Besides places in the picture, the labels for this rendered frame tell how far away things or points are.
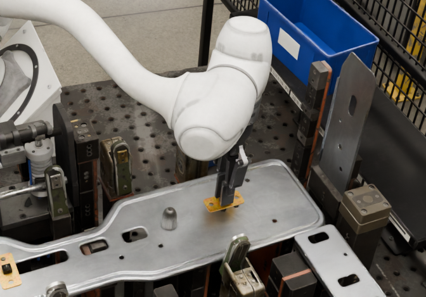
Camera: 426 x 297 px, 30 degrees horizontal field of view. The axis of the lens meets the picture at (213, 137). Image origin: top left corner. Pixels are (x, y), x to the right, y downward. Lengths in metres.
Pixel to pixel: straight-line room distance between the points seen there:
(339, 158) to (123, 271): 0.53
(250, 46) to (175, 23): 2.67
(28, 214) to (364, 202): 0.72
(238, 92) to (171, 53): 2.52
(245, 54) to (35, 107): 0.89
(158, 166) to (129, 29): 1.83
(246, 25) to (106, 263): 0.56
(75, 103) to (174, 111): 1.14
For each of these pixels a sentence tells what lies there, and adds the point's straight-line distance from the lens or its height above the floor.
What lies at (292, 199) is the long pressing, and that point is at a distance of 1.77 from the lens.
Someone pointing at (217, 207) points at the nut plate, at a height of 1.03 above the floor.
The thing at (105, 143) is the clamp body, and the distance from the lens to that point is 1.75.
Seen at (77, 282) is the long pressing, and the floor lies 1.00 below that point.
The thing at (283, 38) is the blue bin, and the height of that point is 1.10.
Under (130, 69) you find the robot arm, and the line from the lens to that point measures 1.37.
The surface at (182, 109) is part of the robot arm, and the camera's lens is 1.30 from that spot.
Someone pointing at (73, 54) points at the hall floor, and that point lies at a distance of 3.81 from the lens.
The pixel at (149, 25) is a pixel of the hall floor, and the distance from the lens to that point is 4.02.
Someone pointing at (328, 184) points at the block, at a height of 1.00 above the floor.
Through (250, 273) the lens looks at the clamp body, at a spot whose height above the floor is 1.05.
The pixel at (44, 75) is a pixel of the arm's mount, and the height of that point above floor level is 0.92.
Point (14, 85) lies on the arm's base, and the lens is 2.22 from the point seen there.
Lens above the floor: 2.25
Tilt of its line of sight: 42 degrees down
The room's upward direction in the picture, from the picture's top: 6 degrees clockwise
